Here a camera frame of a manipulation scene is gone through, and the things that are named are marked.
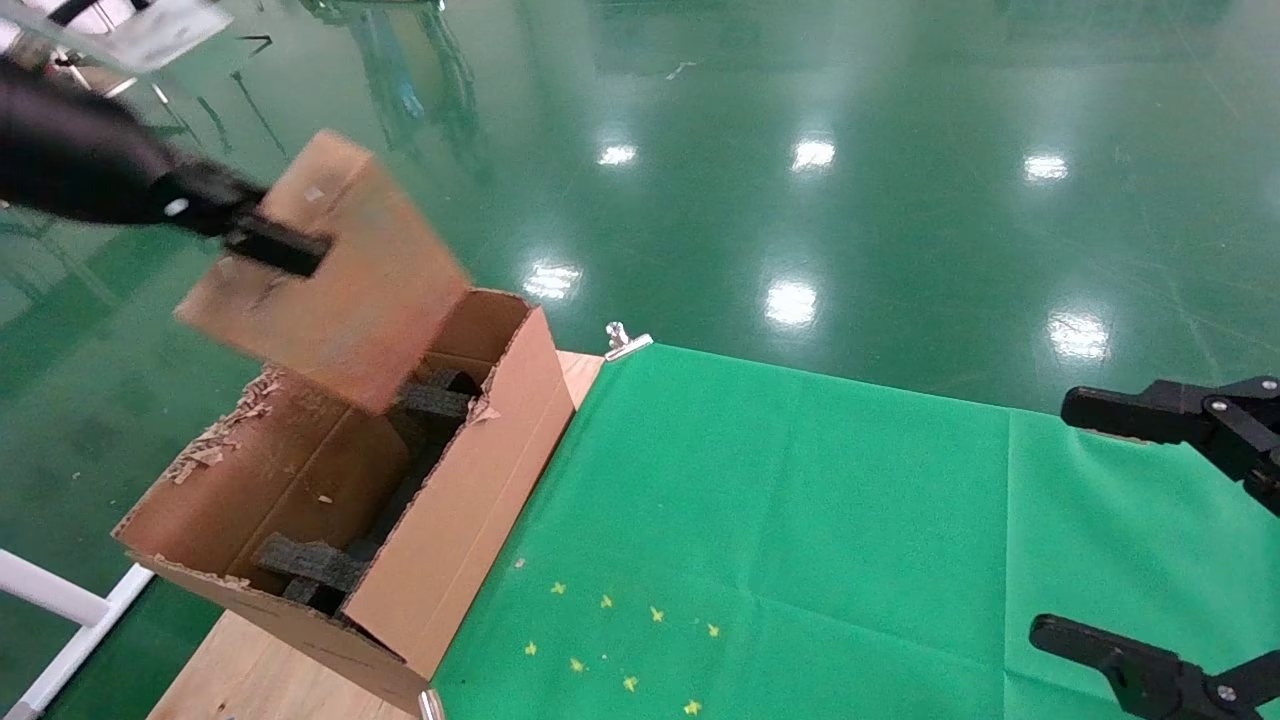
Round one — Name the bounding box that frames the black foam block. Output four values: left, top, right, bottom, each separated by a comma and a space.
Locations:
252, 533, 369, 613
395, 368, 483, 423

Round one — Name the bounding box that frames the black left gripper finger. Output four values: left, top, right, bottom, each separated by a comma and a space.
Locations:
150, 175, 333, 279

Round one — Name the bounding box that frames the small brown cardboard box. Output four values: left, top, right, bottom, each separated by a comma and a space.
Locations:
173, 128, 473, 416

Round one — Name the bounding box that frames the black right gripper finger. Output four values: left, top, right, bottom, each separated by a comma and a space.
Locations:
1030, 615, 1280, 720
1060, 378, 1280, 519

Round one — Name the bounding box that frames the green table cloth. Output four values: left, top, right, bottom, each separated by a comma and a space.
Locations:
430, 343, 1280, 720

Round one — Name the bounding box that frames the large open cardboard carton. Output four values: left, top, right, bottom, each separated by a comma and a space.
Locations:
112, 288, 579, 716

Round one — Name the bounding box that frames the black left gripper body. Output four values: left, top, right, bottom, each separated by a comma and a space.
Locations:
0, 60, 176, 225

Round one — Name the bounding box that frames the white metal floor frame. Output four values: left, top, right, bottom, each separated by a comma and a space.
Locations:
0, 548, 156, 720

